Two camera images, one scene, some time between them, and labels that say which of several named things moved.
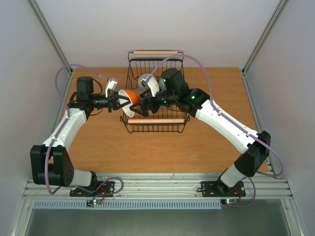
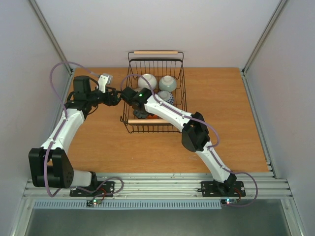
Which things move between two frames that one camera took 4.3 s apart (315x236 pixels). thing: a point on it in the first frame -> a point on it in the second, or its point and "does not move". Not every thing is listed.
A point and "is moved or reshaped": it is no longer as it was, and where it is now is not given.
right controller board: x=228 y=201 does not move
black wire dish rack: x=166 y=120 does not move
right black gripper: x=150 y=103 -> x=140 y=113
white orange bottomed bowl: x=134 y=96 is moved or reshaped
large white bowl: x=141 y=90 does not move
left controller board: x=91 y=203 does not move
